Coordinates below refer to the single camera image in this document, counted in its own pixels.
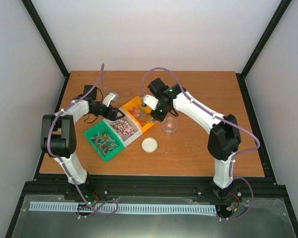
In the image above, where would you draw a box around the white candy bin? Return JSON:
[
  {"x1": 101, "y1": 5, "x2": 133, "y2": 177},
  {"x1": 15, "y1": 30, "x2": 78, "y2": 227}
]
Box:
[{"x1": 103, "y1": 116, "x2": 142, "y2": 147}]

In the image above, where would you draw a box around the orange candy bin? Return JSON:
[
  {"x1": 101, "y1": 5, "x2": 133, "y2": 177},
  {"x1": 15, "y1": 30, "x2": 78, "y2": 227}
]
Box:
[{"x1": 122, "y1": 96, "x2": 156, "y2": 133}]

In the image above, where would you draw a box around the green candy bin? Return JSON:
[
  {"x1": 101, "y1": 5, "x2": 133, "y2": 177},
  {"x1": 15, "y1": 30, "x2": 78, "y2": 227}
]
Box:
[{"x1": 83, "y1": 121, "x2": 125, "y2": 162}]

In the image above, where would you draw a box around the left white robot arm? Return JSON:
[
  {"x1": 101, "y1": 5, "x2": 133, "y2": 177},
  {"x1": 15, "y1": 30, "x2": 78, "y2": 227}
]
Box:
[{"x1": 41, "y1": 85, "x2": 125, "y2": 200}]

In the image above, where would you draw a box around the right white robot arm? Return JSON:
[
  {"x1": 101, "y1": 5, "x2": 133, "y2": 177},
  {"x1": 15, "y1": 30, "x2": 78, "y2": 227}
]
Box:
[{"x1": 141, "y1": 78, "x2": 241, "y2": 200}]

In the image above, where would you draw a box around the white jar lid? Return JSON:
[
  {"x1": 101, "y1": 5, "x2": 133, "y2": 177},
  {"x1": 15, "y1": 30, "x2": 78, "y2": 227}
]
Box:
[{"x1": 141, "y1": 137, "x2": 158, "y2": 153}]

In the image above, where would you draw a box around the metal front plate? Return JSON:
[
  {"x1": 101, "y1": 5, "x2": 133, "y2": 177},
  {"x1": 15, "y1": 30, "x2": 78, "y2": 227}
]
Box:
[{"x1": 7, "y1": 195, "x2": 298, "y2": 238}]

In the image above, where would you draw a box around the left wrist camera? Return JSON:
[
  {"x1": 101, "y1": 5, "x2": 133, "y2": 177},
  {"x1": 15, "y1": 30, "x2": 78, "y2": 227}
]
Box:
[{"x1": 102, "y1": 92, "x2": 119, "y2": 107}]

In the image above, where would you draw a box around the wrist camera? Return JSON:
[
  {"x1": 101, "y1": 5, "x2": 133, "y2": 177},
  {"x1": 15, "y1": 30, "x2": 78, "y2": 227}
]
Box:
[
  {"x1": 102, "y1": 92, "x2": 119, "y2": 107},
  {"x1": 142, "y1": 94, "x2": 159, "y2": 110}
]

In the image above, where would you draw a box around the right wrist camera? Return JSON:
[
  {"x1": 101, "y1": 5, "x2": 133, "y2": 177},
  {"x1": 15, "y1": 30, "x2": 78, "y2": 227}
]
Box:
[{"x1": 142, "y1": 94, "x2": 159, "y2": 110}]

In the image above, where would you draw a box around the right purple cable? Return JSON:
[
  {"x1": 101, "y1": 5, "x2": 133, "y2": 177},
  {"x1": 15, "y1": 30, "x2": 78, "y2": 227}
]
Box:
[{"x1": 141, "y1": 67, "x2": 261, "y2": 221}]

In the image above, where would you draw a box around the purple cable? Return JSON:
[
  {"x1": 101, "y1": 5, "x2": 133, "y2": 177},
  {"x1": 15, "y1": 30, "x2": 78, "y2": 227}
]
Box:
[
  {"x1": 141, "y1": 67, "x2": 261, "y2": 221},
  {"x1": 47, "y1": 63, "x2": 120, "y2": 219}
]

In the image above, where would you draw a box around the light blue cable duct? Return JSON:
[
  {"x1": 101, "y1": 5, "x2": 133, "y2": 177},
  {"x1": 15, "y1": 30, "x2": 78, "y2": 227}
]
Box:
[{"x1": 28, "y1": 201, "x2": 216, "y2": 216}]

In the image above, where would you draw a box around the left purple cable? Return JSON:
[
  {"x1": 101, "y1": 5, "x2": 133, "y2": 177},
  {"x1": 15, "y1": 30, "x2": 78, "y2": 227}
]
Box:
[{"x1": 47, "y1": 63, "x2": 120, "y2": 219}]

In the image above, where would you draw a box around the black aluminium rail base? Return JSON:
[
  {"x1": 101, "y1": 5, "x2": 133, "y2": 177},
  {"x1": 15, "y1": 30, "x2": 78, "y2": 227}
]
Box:
[{"x1": 21, "y1": 174, "x2": 290, "y2": 204}]

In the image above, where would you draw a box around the left black frame post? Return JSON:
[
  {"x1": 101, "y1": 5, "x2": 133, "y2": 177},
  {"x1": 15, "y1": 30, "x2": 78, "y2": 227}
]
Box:
[{"x1": 21, "y1": 0, "x2": 68, "y2": 72}]

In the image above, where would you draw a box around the black frame post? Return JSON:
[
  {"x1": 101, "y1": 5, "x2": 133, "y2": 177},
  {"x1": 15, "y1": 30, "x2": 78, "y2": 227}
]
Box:
[
  {"x1": 21, "y1": 0, "x2": 68, "y2": 72},
  {"x1": 240, "y1": 0, "x2": 293, "y2": 76}
]

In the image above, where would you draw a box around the right black frame post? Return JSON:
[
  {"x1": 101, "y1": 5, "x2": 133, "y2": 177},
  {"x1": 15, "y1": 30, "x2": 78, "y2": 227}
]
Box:
[{"x1": 240, "y1": 0, "x2": 293, "y2": 76}]

